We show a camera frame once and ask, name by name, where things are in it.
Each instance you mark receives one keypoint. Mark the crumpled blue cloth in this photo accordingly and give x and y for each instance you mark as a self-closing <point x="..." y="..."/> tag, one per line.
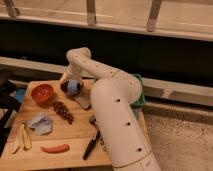
<point x="41" y="124"/>

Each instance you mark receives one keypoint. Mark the dark purple bowl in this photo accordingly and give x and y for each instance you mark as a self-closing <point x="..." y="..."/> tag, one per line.
<point x="64" y="88"/>

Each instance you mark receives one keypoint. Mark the light blue sponge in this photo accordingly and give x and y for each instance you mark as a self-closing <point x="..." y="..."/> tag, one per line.
<point x="72" y="86"/>

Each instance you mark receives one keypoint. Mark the wooden cutting board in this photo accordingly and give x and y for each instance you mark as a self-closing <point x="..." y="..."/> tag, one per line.
<point x="77" y="135"/>

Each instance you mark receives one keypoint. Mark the green plastic tray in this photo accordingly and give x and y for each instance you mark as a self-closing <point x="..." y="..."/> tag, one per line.
<point x="141" y="100"/>

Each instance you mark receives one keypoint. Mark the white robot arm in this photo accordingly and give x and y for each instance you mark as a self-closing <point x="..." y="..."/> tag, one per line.
<point x="111" y="97"/>

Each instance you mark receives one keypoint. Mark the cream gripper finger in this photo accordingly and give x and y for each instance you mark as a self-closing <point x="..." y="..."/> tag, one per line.
<point x="79" y="82"/>
<point x="64" y="78"/>

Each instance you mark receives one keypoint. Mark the red sausage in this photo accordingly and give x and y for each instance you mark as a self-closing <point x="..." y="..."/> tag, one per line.
<point x="57" y="149"/>

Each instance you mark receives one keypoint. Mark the blue object on left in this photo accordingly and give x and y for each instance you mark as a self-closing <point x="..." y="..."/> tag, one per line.
<point x="19" y="94"/>

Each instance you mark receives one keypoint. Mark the black chair frame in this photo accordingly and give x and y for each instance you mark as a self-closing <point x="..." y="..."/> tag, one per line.
<point x="6" y="102"/>

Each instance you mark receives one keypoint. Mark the bunch of brown grapes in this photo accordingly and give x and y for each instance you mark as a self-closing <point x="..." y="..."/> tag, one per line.
<point x="61" y="109"/>

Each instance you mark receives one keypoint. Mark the red bowl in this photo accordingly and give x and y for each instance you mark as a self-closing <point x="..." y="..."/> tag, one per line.
<point x="42" y="93"/>

